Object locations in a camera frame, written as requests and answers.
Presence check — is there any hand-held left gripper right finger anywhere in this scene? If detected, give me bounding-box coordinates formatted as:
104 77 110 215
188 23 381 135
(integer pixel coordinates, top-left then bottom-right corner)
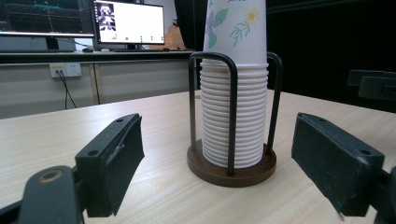
290 112 386 217

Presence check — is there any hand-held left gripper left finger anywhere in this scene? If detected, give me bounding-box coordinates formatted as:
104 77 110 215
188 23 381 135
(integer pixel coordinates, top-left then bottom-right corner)
74 113 146 218

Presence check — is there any stack of white paper cups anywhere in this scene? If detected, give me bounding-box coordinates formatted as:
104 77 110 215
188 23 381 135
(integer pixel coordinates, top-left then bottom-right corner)
199 0 270 170

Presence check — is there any black wire cup holder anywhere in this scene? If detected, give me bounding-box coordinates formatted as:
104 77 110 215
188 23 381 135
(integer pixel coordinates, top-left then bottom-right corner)
186 50 284 189

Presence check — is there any dark office desk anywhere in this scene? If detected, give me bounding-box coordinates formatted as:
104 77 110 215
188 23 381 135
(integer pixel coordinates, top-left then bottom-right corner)
0 50 196 65

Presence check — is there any black curtain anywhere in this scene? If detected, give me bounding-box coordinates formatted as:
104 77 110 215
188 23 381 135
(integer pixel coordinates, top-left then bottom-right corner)
173 0 396 114

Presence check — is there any brown cardboard box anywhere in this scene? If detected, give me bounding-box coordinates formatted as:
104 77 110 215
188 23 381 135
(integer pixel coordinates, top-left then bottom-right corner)
163 20 188 51

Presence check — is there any computer monitor with white screen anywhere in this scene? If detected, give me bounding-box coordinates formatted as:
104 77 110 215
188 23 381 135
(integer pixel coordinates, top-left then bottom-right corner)
92 0 166 47

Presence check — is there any computer monitor with dark screen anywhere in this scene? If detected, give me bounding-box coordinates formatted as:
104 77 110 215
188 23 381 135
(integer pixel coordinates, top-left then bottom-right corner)
0 0 95 38

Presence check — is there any black power cable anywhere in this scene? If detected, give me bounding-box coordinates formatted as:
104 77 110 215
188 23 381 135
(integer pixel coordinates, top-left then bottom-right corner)
58 70 78 110

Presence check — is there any white wall power socket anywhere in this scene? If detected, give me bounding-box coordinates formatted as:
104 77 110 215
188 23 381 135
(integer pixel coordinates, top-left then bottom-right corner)
49 63 82 78

